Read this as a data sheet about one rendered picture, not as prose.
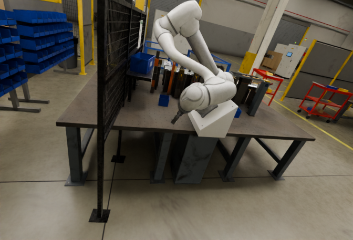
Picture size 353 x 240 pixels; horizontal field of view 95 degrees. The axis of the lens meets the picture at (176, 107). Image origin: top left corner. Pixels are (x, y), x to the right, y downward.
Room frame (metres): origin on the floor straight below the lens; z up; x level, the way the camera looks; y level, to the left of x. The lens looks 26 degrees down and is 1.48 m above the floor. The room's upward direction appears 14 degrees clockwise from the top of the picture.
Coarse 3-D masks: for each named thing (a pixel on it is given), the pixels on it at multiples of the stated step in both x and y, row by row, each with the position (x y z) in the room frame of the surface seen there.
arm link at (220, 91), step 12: (168, 36) 1.05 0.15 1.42; (168, 48) 0.99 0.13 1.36; (180, 60) 0.93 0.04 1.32; (192, 60) 0.93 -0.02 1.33; (204, 72) 0.87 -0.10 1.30; (204, 84) 0.81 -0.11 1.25; (216, 84) 0.77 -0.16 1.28; (228, 84) 0.78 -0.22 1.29; (216, 96) 0.73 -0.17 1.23; (228, 96) 0.75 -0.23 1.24
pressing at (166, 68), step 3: (165, 66) 2.07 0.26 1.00; (168, 66) 2.11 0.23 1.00; (165, 69) 1.93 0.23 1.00; (168, 69) 1.94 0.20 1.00; (171, 69) 1.98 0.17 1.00; (186, 72) 2.01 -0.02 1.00; (189, 72) 2.05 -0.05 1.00; (192, 72) 2.09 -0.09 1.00; (192, 75) 1.99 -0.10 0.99; (237, 81) 2.23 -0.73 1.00; (249, 84) 2.22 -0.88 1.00; (252, 84) 2.27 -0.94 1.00; (255, 84) 2.32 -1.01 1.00; (255, 87) 2.16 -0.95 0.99
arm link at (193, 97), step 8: (192, 88) 0.68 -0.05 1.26; (200, 88) 0.69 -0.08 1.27; (184, 96) 0.67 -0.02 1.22; (192, 96) 0.65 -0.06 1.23; (200, 96) 0.66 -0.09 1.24; (208, 96) 0.72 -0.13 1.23; (184, 104) 0.68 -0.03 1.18; (192, 104) 0.66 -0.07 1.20; (200, 104) 0.69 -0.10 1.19; (208, 104) 0.72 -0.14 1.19
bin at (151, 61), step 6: (138, 54) 1.68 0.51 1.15; (144, 54) 1.75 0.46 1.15; (132, 60) 1.45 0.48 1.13; (138, 60) 1.45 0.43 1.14; (144, 60) 1.45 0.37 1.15; (150, 60) 1.55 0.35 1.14; (132, 66) 1.45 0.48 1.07; (138, 66) 1.45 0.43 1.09; (144, 66) 1.45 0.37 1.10; (150, 66) 1.59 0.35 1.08; (144, 72) 1.45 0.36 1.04
